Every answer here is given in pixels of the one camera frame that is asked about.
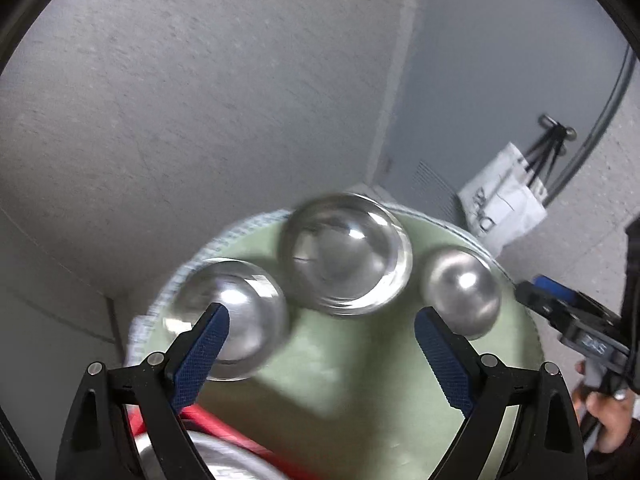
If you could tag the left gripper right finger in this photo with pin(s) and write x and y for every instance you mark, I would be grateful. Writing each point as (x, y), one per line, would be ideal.
(545, 442)

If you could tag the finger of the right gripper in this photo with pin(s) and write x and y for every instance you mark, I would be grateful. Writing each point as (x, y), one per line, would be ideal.
(556, 289)
(564, 318)

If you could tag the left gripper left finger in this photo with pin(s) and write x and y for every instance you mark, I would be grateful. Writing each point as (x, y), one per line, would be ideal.
(97, 441)

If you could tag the small steel bowl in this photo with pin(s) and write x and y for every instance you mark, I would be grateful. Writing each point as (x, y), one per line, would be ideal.
(259, 317)
(461, 287)

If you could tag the medium steel bowl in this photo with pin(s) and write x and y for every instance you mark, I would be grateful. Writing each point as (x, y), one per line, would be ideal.
(344, 254)

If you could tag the person's right hand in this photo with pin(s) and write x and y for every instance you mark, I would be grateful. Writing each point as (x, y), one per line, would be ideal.
(614, 414)

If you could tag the white tote bag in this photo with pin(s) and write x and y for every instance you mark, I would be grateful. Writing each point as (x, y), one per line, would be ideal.
(505, 200)

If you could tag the red plastic square basin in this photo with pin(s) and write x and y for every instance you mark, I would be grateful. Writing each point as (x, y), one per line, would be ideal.
(228, 454)

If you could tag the green checkered tablecloth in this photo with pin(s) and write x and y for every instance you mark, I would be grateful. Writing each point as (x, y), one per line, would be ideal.
(343, 398)

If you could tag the grey door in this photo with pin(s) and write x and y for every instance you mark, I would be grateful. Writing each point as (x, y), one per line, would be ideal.
(482, 74)

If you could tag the metal door handle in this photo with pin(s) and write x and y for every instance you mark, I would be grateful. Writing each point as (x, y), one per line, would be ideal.
(555, 127)

